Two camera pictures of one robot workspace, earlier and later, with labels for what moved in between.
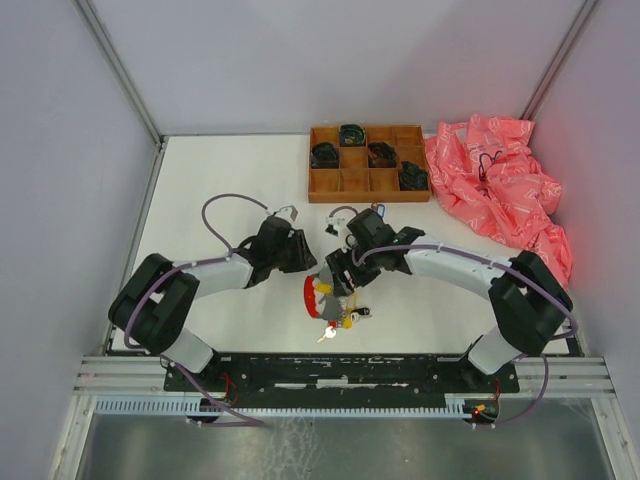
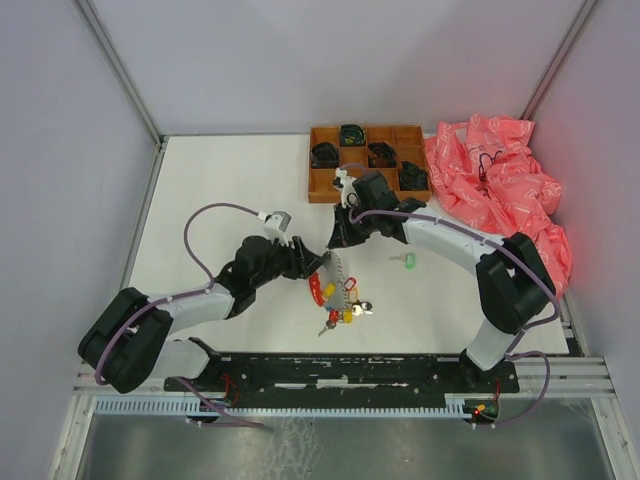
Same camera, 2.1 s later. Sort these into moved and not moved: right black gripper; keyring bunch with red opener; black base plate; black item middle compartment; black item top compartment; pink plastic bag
Moved: keyring bunch with red opener; right black gripper
Not moved: black base plate; black item middle compartment; pink plastic bag; black item top compartment
